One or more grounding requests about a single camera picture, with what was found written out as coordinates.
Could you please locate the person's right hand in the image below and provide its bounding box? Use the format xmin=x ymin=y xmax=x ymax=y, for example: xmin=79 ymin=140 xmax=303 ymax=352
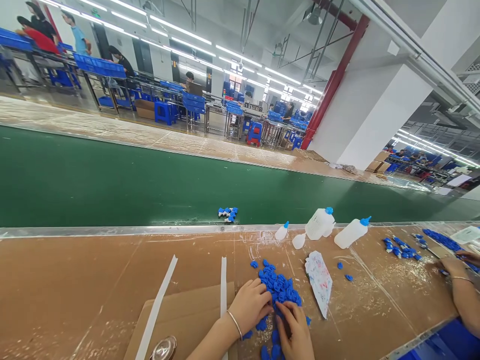
xmin=275 ymin=299 xmax=316 ymax=360

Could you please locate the person's left hand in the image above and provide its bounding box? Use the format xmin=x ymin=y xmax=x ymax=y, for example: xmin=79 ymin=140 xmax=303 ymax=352
xmin=227 ymin=277 xmax=275 ymax=337

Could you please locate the long white strip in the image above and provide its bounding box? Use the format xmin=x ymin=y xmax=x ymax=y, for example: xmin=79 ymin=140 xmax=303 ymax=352
xmin=220 ymin=256 xmax=229 ymax=360
xmin=134 ymin=254 xmax=179 ymax=360

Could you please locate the pile of blue plastic caps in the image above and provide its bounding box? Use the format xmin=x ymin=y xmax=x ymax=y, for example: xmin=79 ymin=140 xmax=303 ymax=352
xmin=242 ymin=258 xmax=313 ymax=360

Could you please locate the stained white cloth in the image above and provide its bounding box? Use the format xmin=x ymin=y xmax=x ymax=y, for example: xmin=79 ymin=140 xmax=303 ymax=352
xmin=304 ymin=250 xmax=334 ymax=320

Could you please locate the brown cardboard sheet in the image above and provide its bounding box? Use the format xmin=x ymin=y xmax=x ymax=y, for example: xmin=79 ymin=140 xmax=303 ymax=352
xmin=123 ymin=281 xmax=236 ymax=360

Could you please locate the small white blue-tipped bottle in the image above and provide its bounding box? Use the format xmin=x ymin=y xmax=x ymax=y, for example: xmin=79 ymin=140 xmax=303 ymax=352
xmin=274 ymin=220 xmax=291 ymax=241

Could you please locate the cluster of blue-white parts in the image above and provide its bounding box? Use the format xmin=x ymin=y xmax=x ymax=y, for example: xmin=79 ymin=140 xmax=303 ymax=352
xmin=217 ymin=206 xmax=240 ymax=224

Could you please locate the round metal lid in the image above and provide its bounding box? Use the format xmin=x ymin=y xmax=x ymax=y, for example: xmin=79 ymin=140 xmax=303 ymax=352
xmin=149 ymin=335 xmax=178 ymax=360

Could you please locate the large white blue-capped bottle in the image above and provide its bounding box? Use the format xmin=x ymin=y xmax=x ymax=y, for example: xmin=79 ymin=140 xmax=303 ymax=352
xmin=304 ymin=206 xmax=337 ymax=241

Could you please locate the medium white blue-nozzle bottle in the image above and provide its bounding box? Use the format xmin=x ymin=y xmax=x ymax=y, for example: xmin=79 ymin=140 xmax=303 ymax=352
xmin=333 ymin=215 xmax=373 ymax=250

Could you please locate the heap of blue-white assembled parts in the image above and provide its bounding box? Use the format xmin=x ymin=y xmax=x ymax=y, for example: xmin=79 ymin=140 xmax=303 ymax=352
xmin=382 ymin=233 xmax=429 ymax=262

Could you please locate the blue plastic crate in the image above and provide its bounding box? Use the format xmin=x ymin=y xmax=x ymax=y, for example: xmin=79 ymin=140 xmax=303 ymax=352
xmin=396 ymin=317 xmax=480 ymax=360

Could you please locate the row of blue parts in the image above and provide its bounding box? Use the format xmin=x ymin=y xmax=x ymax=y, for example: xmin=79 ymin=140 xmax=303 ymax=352
xmin=422 ymin=228 xmax=480 ymax=275

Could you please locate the green conveyor belt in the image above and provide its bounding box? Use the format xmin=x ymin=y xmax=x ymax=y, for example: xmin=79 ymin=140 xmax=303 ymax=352
xmin=0 ymin=124 xmax=474 ymax=229

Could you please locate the stack of cardboard cartons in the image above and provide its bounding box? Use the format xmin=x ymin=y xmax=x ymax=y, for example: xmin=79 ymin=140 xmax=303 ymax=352
xmin=365 ymin=149 xmax=393 ymax=174

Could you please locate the clear plastic bag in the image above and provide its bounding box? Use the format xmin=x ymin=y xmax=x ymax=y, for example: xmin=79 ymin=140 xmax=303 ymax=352
xmin=448 ymin=226 xmax=480 ymax=246

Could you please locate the blue plastic stool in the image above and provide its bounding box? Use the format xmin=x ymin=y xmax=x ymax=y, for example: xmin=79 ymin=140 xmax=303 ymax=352
xmin=154 ymin=101 xmax=178 ymax=126

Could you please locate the open cardboard box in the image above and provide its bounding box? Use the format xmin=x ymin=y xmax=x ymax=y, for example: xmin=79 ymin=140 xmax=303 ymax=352
xmin=134 ymin=98 xmax=157 ymax=121

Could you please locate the white square pillar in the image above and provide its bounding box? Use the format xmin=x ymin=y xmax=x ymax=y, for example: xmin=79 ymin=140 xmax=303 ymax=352
xmin=310 ymin=0 xmax=480 ymax=172

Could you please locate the red steel column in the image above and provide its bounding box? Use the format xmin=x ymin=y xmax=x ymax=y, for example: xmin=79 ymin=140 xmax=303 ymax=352
xmin=300 ymin=14 xmax=371 ymax=151

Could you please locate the workbench line with blue crates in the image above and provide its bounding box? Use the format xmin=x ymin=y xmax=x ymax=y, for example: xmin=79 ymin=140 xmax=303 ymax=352
xmin=0 ymin=26 xmax=312 ymax=148

